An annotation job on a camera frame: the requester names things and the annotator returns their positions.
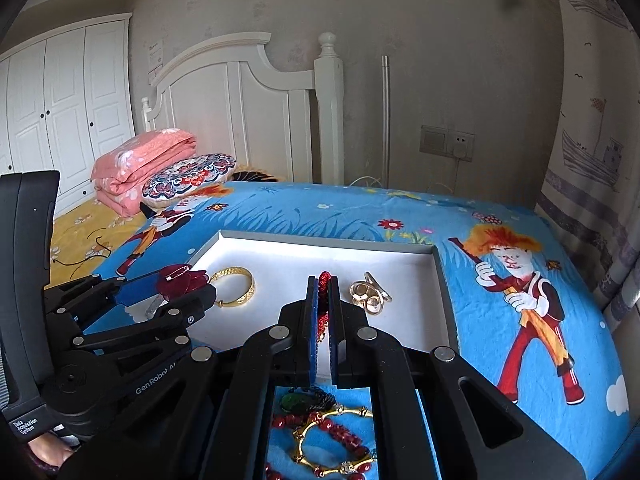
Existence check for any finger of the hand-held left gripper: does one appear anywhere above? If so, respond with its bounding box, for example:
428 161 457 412
75 285 218 361
44 272 169 336

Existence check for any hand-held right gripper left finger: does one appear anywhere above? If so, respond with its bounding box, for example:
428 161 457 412
60 275 322 480

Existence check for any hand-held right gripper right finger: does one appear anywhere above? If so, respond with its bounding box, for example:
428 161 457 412
327 275 588 480

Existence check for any red cord bracelet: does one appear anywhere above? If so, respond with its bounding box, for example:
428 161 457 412
317 270 334 346

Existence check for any white jewelry tray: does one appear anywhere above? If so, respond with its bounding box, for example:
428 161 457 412
182 230 461 386

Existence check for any green pendant with black cord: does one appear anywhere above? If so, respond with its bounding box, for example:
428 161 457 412
280 387 336 417

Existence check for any dark red bead bracelet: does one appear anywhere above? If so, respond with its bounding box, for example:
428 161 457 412
265 410 376 480

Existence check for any gold chain bracelet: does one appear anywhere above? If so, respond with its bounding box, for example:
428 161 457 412
292 405 378 478

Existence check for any person's left hand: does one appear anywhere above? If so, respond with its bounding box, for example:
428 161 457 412
27 432 77 466

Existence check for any gold knot brooch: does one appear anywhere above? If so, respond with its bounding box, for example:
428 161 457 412
349 271 396 316

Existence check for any yellow floral bedsheet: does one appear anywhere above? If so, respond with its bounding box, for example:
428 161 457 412
42 195 151 291

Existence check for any red rose gold brooch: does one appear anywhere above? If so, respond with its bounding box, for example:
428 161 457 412
207 266 257 309

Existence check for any blue cartoon printed blanket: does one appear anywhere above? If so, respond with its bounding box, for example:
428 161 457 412
80 180 636 480

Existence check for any patterned round pillow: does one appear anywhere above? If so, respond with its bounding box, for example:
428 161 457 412
141 154 237 208

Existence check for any folded pink quilt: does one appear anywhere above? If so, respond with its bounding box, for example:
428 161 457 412
91 129 197 216

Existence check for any white wardrobe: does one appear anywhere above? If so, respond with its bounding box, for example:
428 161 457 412
0 12 138 216

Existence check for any dark striped cloth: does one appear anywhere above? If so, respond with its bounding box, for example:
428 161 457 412
232 162 286 182

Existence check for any silver metal pole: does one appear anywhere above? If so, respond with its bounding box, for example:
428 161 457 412
381 55 392 186

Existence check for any white wooden headboard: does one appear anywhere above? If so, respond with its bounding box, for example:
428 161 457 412
140 31 346 186

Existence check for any printed curtain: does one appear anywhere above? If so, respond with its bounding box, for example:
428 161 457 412
532 0 640 326

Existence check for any thin black cable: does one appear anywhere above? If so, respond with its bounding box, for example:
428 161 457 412
50 237 115 281

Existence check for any white charger cable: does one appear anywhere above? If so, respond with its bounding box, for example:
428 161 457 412
350 159 463 195

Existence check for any grey wall switch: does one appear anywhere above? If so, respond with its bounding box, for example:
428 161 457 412
420 125 449 156

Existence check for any paper notice on wall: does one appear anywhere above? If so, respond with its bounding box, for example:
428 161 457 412
148 40 166 83

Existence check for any white wall socket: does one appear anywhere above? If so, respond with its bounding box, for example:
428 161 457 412
447 129 476 162

